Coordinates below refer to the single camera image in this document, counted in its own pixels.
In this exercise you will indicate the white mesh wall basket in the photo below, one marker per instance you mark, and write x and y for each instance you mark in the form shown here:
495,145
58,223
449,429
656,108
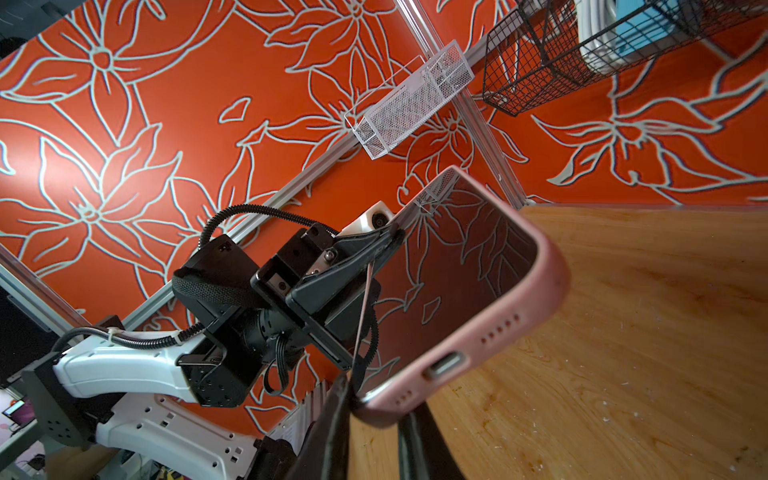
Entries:
409,103

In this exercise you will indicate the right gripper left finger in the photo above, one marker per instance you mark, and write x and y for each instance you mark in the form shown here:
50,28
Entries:
325,453

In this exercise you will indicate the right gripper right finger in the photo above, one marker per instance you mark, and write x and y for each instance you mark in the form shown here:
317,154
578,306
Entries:
422,451

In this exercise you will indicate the black wire wall basket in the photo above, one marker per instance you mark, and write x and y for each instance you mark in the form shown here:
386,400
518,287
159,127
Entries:
544,50

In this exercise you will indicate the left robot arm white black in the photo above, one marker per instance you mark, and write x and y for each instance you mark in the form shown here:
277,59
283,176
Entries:
102,385

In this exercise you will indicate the blue box in basket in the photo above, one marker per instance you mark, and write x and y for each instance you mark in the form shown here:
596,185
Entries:
643,26

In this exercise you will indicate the phone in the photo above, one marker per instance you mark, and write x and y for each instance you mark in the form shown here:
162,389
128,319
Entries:
472,277

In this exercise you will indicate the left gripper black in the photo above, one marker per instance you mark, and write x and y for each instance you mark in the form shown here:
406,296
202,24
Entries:
319,289

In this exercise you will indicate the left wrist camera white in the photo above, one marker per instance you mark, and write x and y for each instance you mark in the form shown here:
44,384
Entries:
375,217

